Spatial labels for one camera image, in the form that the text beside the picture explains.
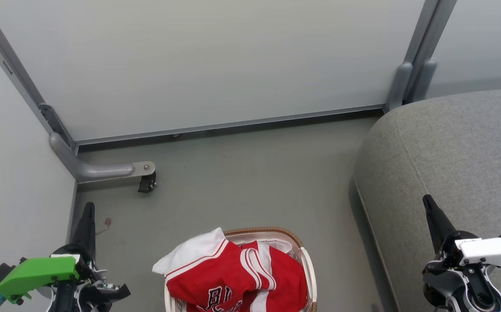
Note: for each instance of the wicker laundry basket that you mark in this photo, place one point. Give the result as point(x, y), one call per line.
point(308, 268)

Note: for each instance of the grey partition side frame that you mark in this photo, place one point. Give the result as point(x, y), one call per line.
point(12, 71)

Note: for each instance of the black caster wheel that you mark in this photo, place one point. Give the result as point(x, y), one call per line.
point(147, 183)

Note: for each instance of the grey fabric sofa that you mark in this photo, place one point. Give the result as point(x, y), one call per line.
point(458, 156)

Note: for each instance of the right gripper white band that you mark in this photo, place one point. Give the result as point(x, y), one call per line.
point(492, 251)

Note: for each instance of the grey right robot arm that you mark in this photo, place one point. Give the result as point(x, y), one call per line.
point(454, 286)

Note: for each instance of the grey partition post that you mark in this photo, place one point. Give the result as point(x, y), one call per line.
point(428, 65)
point(406, 73)

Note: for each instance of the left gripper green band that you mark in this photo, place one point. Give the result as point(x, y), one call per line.
point(38, 271)

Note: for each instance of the grey partition foot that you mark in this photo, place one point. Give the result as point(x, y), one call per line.
point(90, 170)

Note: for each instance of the red basketball jersey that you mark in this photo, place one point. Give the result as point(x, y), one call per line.
point(207, 277)

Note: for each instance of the grey partition bottom rail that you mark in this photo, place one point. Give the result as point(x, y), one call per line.
point(233, 123)

